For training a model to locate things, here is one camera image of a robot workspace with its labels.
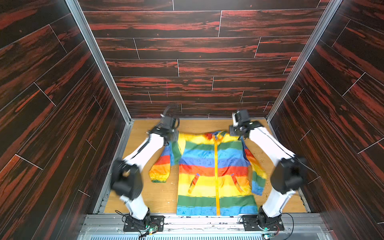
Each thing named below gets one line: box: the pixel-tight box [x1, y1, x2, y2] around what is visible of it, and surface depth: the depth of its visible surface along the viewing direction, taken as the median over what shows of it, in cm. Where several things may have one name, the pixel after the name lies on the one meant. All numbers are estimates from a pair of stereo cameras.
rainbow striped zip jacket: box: [149, 131, 267, 217], surface depth 87 cm
